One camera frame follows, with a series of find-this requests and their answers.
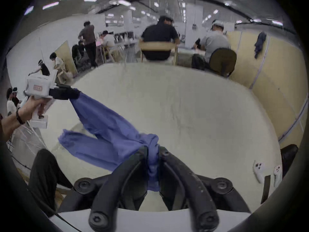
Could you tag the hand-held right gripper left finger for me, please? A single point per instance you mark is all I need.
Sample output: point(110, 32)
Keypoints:
point(125, 177)

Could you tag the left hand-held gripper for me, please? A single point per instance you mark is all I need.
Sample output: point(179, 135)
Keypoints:
point(39, 87)

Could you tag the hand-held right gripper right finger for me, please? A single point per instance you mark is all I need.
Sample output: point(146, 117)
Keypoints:
point(183, 177)

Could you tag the blue garment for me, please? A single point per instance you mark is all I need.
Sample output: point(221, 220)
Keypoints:
point(108, 129)

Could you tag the person's left forearm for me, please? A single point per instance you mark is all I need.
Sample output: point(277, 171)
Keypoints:
point(9, 126)

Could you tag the person's left hand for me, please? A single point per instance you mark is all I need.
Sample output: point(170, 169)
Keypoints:
point(29, 109)

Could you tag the group of people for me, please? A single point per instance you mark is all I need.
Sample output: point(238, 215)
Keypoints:
point(10, 103)

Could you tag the bed with beige sheet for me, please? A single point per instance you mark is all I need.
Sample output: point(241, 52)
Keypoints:
point(193, 110)

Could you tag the white hand controller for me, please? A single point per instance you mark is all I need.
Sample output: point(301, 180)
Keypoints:
point(258, 171)
point(277, 175)

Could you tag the person's legs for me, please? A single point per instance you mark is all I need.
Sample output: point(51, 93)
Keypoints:
point(45, 175)

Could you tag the black phone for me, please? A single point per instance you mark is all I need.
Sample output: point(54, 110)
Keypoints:
point(266, 190)

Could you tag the wooden chair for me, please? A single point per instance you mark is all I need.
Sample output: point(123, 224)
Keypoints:
point(157, 46)

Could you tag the black chair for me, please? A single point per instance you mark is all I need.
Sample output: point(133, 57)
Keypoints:
point(289, 157)

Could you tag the dark office chair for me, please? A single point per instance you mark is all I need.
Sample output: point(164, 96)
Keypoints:
point(223, 60)

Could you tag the dark hanging garment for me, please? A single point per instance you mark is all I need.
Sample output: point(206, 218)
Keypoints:
point(259, 43)

